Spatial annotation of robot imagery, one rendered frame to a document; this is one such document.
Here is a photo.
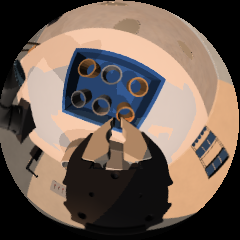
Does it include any blue open crate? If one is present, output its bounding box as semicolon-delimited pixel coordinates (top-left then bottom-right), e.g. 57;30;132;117
62;48;166;133

